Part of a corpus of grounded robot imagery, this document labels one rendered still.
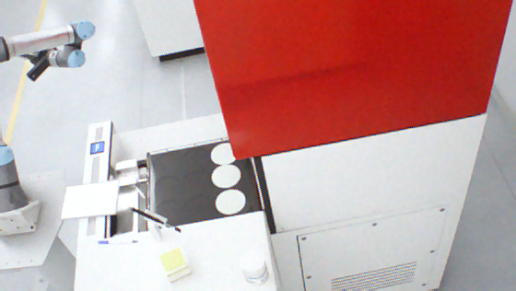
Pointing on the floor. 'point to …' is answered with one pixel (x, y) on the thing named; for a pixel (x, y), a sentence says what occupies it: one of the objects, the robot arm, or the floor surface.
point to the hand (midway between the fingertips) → (19, 63)
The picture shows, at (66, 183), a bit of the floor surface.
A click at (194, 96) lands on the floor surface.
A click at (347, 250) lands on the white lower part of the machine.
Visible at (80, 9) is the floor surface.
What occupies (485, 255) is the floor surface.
